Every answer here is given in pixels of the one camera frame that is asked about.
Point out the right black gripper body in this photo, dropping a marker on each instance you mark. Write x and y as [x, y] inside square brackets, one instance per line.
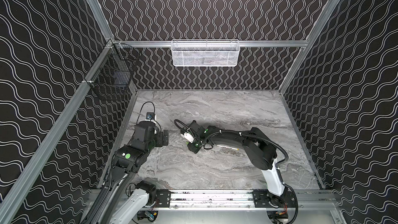
[194, 135]

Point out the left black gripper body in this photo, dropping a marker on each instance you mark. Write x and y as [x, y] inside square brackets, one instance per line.
[165, 137]

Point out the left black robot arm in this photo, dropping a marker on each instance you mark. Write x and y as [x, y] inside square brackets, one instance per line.
[125, 164]

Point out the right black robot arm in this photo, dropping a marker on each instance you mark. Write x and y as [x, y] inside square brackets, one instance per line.
[263, 153]

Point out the white pen yellow tip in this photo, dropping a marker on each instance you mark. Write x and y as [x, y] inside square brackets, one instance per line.
[228, 147]

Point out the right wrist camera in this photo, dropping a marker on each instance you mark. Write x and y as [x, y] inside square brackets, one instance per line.
[188, 137]

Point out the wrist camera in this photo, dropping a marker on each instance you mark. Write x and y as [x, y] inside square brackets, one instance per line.
[150, 116]
[188, 137]

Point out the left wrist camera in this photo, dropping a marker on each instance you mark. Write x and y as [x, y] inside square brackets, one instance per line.
[150, 116]

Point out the black wire mesh basket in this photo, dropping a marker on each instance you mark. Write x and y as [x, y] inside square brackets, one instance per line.
[111, 82]

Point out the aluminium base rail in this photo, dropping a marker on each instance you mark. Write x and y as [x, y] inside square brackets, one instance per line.
[242, 200]

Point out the white wire mesh basket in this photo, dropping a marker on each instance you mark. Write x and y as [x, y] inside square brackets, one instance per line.
[205, 53]

